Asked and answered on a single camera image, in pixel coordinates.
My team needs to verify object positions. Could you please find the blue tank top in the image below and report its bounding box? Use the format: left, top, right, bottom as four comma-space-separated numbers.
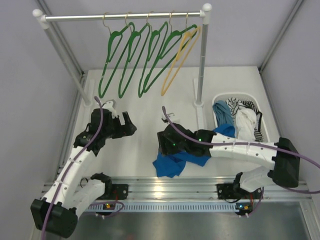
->
152, 123, 235, 178

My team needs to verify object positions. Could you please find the green hanger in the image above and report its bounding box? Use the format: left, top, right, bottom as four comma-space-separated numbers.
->
141, 21, 198, 93
118, 20, 152, 99
138, 10, 169, 98
98, 12, 135, 99

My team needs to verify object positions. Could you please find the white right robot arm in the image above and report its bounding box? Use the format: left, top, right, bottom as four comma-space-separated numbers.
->
157, 123, 300, 199

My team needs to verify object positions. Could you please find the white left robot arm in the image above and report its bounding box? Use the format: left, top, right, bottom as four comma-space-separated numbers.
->
30, 108, 137, 238

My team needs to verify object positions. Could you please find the yellow hanger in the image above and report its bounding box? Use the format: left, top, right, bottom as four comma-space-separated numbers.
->
160, 20, 202, 97

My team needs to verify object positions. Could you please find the light blue garment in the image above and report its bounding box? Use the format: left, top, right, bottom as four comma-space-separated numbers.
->
212, 100, 234, 127

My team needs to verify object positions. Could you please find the white laundry basket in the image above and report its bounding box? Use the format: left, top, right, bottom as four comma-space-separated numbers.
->
211, 92, 271, 153

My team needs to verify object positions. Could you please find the striped black white garment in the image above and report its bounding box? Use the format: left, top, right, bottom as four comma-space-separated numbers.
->
226, 97, 264, 142

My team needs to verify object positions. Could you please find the metal clothes rack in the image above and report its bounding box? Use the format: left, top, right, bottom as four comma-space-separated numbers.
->
32, 2, 213, 133

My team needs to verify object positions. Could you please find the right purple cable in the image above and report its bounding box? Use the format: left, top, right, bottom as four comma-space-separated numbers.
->
161, 105, 320, 195

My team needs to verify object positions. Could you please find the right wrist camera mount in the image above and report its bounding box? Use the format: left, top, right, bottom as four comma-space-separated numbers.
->
161, 112, 180, 124

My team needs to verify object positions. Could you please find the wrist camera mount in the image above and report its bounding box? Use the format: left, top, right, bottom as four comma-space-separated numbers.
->
102, 99, 119, 119
161, 112, 180, 124

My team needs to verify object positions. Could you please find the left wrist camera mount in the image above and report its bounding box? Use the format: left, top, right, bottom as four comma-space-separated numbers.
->
102, 99, 119, 119

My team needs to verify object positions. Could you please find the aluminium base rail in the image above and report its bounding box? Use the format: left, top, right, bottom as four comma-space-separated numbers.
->
39, 174, 308, 201

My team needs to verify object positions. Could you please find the perforated cable duct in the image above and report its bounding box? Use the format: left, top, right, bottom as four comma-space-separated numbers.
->
86, 202, 240, 213

